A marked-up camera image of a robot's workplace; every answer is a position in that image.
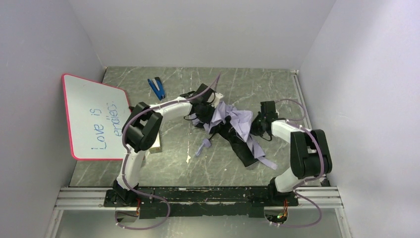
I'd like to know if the lavender folding umbrella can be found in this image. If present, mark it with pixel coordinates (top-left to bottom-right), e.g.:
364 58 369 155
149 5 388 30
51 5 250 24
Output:
184 101 278 170

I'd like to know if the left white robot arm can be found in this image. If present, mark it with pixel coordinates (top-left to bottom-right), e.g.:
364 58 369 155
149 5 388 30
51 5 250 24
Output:
106 84 223 206

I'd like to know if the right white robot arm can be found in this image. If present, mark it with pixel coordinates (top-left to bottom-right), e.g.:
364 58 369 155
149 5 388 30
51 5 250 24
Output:
250 101 332 195

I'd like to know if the blue stapler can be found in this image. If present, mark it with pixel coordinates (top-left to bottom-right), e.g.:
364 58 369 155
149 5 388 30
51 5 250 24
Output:
148 77 166 101

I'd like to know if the small beige box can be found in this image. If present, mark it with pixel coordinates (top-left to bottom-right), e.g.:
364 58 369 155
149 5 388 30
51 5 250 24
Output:
149 133 162 154

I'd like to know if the pink framed whiteboard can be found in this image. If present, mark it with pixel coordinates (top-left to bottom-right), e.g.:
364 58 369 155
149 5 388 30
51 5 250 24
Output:
62 74 131 161

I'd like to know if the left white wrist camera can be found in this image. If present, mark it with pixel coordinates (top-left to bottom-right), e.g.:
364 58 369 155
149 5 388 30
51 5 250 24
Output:
208 92 224 108

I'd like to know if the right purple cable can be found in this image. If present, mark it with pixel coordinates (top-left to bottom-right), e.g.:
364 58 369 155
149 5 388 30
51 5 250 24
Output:
269 99 325 229

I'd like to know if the purple cable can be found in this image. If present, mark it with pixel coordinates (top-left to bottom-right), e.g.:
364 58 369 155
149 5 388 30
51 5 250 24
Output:
269 99 325 229
114 72 221 231

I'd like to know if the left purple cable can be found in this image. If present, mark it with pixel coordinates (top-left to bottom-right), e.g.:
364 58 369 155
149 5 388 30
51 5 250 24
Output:
114 72 221 231

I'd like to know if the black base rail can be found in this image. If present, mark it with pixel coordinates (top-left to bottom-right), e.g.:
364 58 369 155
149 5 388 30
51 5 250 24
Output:
103 185 299 219

